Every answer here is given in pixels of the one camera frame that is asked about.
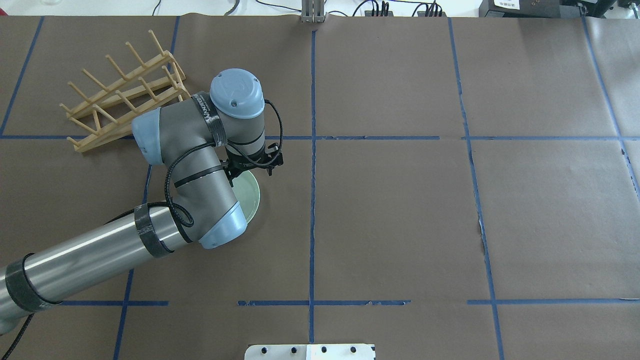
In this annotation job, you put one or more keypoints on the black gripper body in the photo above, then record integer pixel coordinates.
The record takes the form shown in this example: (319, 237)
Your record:
(233, 172)

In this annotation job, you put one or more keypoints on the light green ceramic plate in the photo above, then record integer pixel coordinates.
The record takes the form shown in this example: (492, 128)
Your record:
(247, 191)

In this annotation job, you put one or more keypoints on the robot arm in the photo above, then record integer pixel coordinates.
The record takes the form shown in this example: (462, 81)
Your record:
(205, 142)

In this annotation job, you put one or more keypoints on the wooden dish rack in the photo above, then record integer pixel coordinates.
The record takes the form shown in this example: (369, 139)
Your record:
(108, 114)

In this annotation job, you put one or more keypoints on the brown paper table cover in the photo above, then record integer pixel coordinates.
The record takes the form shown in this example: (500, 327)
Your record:
(453, 189)

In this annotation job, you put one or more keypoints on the aluminium frame post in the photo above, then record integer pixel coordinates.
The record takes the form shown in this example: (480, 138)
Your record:
(313, 11)

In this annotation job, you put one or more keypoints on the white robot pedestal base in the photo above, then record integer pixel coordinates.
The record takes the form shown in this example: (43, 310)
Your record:
(327, 351)

